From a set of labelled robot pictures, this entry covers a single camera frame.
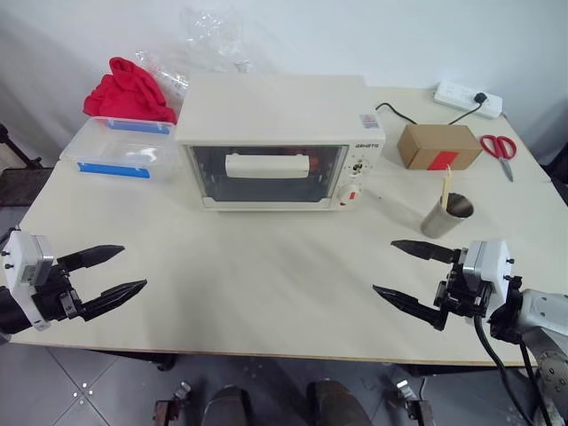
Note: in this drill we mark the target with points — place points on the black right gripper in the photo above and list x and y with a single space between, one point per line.
463 293

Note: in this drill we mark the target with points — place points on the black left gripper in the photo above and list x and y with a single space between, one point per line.
57 297

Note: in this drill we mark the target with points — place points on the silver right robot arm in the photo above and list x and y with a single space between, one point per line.
546 310

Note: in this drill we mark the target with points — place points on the small oven function knob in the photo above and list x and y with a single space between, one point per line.
357 168

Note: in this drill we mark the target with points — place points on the cream toaster oven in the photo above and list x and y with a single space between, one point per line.
275 106

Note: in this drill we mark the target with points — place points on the stainless steel cup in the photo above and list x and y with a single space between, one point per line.
444 219

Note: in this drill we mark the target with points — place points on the wooden stick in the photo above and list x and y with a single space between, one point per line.
445 186

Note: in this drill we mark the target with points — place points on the metal table leg caster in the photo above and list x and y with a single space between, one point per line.
415 404
171 406

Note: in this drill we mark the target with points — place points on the clear box with blue clasps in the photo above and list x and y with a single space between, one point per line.
120 148

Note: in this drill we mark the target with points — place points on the brown cardboard box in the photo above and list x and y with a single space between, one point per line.
435 142

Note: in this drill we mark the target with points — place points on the red cloth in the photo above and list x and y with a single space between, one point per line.
124 95

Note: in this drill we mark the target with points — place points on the white power strip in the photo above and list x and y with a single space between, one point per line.
466 98

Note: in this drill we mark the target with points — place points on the clear plastic bag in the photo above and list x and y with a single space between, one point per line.
199 49

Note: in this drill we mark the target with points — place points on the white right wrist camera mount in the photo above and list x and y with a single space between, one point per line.
488 262

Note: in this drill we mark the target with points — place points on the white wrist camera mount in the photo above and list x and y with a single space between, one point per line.
22 270
488 262

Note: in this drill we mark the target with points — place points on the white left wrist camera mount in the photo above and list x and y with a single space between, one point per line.
22 270

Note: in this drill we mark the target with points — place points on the black furniture frame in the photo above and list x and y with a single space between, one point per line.
20 177

